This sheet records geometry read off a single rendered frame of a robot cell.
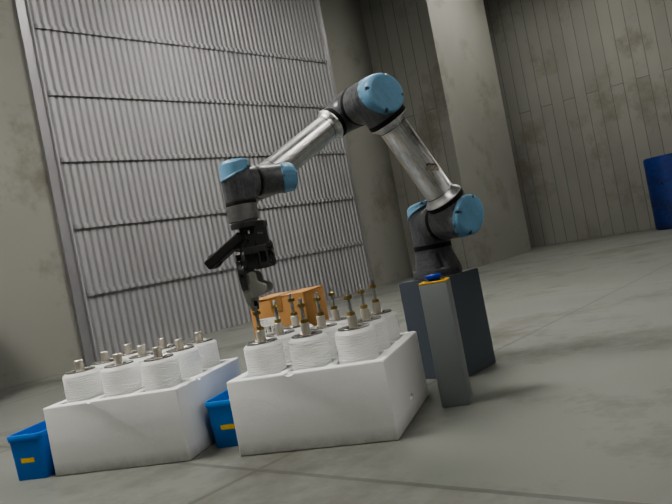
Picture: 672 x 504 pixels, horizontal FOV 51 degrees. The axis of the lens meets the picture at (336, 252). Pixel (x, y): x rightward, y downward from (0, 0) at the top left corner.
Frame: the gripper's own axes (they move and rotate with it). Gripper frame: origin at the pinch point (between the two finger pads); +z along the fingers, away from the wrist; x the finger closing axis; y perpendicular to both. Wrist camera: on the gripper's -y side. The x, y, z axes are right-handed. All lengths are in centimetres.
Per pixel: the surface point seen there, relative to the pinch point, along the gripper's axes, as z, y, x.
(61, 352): 22, -202, 250
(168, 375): 13.7, -25.2, 1.7
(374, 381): 20.8, 27.5, -12.0
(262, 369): 15.2, 0.8, -4.6
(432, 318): 12.0, 41.9, 9.5
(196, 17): -216, -111, 385
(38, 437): 24, -63, 1
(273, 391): 20.1, 3.4, -8.2
